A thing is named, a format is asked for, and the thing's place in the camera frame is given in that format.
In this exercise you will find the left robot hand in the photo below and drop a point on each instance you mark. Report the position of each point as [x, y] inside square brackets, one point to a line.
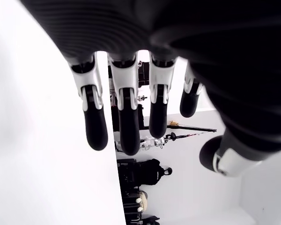
[201, 35]

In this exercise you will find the black pole with white clamps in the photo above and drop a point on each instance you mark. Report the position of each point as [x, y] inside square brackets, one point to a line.
[171, 136]

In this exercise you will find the black backpack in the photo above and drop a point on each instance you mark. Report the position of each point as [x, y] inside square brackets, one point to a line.
[151, 172]

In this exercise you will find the black equipment case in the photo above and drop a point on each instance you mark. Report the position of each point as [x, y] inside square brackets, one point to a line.
[127, 171]

